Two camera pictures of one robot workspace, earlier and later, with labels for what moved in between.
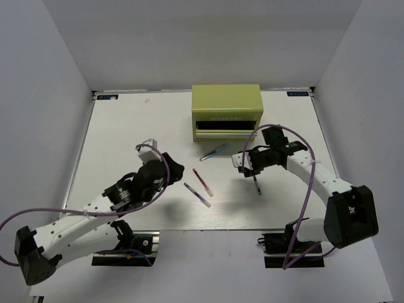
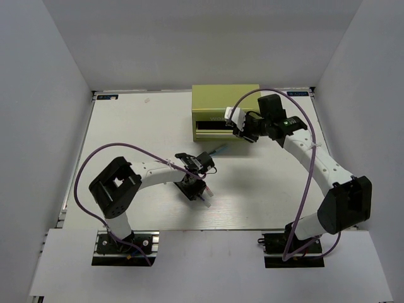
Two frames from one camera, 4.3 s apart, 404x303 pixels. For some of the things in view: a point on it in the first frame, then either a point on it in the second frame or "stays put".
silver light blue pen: [213, 152] stays put
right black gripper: [255, 170] → [247, 136]
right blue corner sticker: [297, 93] stays put
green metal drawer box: [226, 112] stays put
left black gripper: [177, 170] → [199, 187]
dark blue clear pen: [201, 198] stays put
